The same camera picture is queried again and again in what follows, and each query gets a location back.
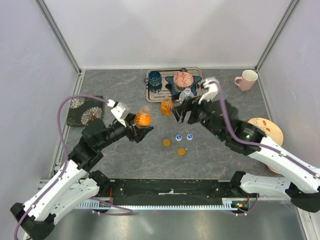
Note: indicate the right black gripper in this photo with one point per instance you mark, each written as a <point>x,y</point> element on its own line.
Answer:
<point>189,103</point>

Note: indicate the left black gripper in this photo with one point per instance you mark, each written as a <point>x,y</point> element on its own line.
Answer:
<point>138,134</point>

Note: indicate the orange juice bottle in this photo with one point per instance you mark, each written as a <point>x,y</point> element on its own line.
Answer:
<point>144,117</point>
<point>166,105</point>

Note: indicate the labelled water bottle blue cap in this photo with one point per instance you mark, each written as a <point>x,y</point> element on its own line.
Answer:
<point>185,94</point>

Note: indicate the white blue bottle cap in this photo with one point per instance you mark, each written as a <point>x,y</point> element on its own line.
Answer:
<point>189,136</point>
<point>178,137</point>

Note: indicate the orange bottle cap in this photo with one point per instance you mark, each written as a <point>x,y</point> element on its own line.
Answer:
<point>181,151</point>
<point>166,142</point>

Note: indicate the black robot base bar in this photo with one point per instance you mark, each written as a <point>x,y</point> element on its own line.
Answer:
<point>169,192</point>

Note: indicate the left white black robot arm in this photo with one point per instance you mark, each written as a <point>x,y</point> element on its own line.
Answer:
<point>74,182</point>

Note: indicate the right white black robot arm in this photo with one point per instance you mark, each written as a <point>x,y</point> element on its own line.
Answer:
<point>299,182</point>

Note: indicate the silver metal tray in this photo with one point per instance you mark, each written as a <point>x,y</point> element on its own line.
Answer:
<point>166,91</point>

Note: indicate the red patterned small bowl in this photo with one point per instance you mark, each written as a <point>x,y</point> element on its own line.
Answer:
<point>183,79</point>

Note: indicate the blue star shaped dish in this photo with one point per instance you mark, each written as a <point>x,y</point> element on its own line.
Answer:
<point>177,90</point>

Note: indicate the dark blue ceramic mug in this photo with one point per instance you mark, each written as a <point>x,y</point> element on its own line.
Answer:
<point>154,78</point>

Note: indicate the black floral square plate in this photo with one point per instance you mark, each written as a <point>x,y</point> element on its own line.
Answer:
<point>82,110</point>

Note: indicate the pink ceramic mug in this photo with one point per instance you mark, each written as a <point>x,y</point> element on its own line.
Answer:
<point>246,81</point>

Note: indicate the beige bird painted plate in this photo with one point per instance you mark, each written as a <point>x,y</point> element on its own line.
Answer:
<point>270,129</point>

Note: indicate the red floral small bowl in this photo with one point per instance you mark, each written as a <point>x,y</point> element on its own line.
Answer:
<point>272,170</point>

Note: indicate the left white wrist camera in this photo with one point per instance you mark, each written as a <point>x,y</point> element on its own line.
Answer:
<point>119,110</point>

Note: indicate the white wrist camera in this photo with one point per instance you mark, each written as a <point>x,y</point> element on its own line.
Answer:
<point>212,87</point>
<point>119,110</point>

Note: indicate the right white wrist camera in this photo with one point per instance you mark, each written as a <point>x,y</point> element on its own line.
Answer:
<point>212,87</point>

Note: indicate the white slotted cable duct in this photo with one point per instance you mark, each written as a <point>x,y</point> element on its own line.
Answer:
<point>226,205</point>

